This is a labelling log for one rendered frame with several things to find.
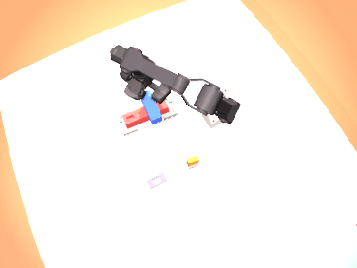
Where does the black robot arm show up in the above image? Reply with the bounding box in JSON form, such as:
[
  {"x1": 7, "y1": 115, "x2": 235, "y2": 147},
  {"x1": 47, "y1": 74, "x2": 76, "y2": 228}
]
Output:
[{"x1": 109, "y1": 45, "x2": 241, "y2": 124}]

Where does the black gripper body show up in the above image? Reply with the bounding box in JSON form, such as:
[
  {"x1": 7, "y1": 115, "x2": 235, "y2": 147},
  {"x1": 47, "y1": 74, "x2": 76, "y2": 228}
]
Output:
[{"x1": 120, "y1": 72, "x2": 171, "y2": 104}]

